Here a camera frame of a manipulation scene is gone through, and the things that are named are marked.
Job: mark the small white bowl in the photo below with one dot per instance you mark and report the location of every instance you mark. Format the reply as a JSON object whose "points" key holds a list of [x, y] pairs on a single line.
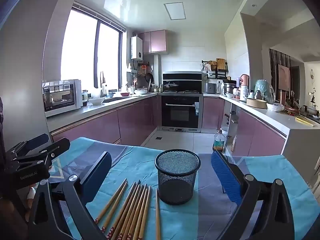
{"points": [[142, 92]]}

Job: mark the steel pot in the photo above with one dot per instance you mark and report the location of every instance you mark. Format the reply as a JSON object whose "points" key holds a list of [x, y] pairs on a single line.
{"points": [[228, 88]]}

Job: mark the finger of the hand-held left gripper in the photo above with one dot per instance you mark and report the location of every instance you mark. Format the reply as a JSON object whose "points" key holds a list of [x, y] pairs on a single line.
{"points": [[37, 140], [60, 147]]}

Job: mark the round wooden tub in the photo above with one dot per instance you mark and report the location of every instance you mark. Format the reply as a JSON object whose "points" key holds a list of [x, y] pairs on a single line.
{"points": [[256, 103]]}

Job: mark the white bucket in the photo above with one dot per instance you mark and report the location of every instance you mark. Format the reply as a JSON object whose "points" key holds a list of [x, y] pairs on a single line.
{"points": [[224, 131]]}

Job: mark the square ceiling light panel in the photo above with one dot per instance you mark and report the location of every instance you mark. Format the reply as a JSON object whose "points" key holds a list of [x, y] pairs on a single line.
{"points": [[175, 11]]}

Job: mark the pink kettle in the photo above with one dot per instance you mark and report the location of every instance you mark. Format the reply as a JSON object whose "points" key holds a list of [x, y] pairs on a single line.
{"points": [[245, 80]]}

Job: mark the hanging frying pan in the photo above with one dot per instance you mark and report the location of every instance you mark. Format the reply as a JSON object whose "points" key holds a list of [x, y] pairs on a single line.
{"points": [[149, 77]]}

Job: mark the red bowl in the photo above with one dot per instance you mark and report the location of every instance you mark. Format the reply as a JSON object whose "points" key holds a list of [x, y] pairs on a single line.
{"points": [[125, 94]]}

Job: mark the cooking oil bottle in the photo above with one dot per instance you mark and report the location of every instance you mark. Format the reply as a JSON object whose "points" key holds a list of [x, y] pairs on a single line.
{"points": [[218, 142]]}

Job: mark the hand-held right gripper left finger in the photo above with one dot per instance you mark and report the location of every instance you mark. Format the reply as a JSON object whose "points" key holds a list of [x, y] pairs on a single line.
{"points": [[98, 172]]}

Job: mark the white plastic bag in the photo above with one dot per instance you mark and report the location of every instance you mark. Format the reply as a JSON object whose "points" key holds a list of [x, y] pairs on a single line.
{"points": [[275, 107]]}

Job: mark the black mesh holder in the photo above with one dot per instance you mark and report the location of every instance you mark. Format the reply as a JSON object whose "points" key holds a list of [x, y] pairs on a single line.
{"points": [[175, 187]]}

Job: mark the black wall rack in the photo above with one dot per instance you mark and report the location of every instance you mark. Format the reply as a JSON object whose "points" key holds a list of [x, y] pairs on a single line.
{"points": [[221, 73]]}

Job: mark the bunch of wooden chopsticks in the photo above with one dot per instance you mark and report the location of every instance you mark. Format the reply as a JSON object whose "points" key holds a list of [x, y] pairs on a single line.
{"points": [[135, 205]]}

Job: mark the black pot with glass lid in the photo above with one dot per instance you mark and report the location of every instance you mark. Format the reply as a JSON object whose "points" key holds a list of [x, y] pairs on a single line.
{"points": [[170, 86]]}

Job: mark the framed wall picture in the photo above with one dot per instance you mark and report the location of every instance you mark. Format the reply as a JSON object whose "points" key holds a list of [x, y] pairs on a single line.
{"points": [[283, 76]]}

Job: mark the pink wall cabinet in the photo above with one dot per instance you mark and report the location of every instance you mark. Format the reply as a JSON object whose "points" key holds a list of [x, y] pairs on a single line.
{"points": [[157, 41]]}

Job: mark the white water heater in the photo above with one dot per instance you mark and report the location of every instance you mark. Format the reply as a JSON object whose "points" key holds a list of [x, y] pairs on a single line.
{"points": [[136, 47]]}

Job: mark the chrome faucet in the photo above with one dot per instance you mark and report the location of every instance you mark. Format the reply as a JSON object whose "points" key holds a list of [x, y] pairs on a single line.
{"points": [[102, 85]]}

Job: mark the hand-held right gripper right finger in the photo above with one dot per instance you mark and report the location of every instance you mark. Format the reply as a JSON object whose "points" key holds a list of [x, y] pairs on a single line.
{"points": [[225, 177]]}

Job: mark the pink base cabinets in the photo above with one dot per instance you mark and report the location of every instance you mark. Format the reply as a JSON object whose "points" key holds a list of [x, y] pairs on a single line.
{"points": [[250, 132], [100, 127]]}

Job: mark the green wrapped appliance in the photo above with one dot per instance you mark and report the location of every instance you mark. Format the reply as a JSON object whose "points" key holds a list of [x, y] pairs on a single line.
{"points": [[265, 90]]}

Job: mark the wooden cutting board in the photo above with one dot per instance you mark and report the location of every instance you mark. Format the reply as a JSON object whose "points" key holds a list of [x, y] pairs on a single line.
{"points": [[220, 64]]}

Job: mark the white countertop oven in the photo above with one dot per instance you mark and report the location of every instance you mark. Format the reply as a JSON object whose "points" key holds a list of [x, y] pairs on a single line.
{"points": [[77, 97]]}

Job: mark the large white bowl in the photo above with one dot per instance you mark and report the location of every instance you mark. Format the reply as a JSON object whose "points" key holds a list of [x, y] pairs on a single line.
{"points": [[96, 101]]}

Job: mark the flat yellow box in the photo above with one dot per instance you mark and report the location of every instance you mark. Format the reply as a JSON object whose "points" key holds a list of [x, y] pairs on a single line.
{"points": [[303, 121]]}

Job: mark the silver rice cooker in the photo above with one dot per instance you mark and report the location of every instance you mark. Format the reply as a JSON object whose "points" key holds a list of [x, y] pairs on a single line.
{"points": [[211, 88]]}

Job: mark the black range hood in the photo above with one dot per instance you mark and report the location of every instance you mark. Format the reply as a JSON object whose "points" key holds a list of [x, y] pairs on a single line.
{"points": [[182, 76]]}

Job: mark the grey refrigerator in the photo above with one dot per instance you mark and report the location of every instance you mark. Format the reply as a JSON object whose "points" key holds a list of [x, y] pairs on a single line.
{"points": [[25, 67]]}

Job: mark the kitchen window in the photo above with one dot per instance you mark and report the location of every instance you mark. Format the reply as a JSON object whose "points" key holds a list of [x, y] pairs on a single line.
{"points": [[80, 50]]}

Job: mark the person's left hand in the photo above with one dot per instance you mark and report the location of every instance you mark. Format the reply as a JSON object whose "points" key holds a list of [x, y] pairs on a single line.
{"points": [[10, 208]]}

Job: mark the wall clock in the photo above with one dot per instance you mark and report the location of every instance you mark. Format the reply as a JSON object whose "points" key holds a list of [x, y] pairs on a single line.
{"points": [[312, 74]]}

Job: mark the built-in black oven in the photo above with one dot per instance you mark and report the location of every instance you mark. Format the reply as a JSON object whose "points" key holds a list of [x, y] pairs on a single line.
{"points": [[180, 112]]}

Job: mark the teal grey printed tablecloth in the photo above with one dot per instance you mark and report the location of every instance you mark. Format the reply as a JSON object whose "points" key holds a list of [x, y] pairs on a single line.
{"points": [[140, 160]]}

